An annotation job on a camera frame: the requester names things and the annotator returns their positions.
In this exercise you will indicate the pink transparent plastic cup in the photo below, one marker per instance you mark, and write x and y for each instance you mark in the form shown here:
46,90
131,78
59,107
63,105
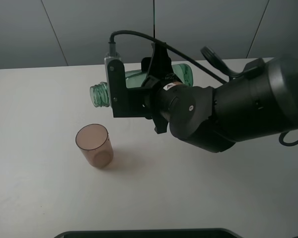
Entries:
94,143

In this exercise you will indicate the green transparent plastic bottle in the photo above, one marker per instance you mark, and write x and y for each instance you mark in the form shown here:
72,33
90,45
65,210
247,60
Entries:
99,93

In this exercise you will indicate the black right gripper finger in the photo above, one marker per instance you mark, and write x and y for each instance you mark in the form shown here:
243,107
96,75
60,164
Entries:
157,66
160,123

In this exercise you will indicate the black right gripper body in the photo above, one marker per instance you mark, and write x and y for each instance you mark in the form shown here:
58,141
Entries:
142,93

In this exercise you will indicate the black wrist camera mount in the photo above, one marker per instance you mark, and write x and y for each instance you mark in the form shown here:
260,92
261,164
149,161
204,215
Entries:
117,90

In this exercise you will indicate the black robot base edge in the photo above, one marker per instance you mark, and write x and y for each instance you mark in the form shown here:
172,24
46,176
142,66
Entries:
171,233

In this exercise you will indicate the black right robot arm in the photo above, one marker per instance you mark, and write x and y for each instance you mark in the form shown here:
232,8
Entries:
262,100

